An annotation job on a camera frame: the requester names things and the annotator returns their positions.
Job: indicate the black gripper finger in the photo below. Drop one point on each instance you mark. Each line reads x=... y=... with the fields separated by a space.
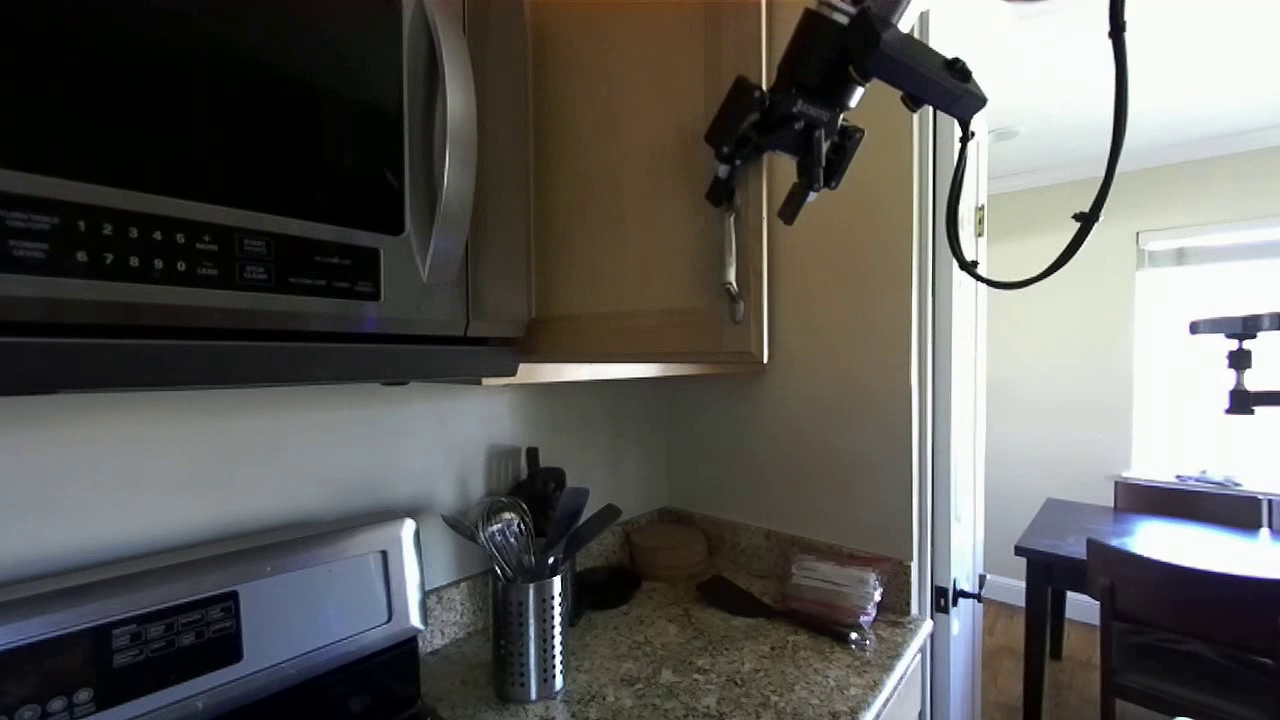
x=792 y=203
x=726 y=183

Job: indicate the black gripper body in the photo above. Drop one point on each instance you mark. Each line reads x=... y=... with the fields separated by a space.
x=800 y=110

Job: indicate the wooden cabinet door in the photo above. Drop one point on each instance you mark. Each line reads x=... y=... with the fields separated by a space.
x=625 y=242

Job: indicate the brown round board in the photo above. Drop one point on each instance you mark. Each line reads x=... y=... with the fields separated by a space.
x=671 y=551

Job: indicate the plastic bag on counter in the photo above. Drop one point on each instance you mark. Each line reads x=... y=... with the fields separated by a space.
x=836 y=596

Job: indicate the dark wooden dining table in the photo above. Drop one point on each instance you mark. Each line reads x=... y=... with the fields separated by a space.
x=1053 y=553

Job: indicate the near steel utensil holder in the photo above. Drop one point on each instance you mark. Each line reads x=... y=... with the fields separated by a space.
x=528 y=636

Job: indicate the stainless steel microwave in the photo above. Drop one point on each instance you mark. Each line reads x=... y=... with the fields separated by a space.
x=224 y=193

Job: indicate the stainless steel stove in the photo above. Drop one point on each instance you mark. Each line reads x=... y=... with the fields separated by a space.
x=274 y=626

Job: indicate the dark wooden chair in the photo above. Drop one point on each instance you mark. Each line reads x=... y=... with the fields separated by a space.
x=1186 y=643

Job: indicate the silver cabinet door handle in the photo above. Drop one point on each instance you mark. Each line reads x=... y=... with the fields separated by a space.
x=732 y=291

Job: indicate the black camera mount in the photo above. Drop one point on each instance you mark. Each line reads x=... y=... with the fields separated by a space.
x=1242 y=333

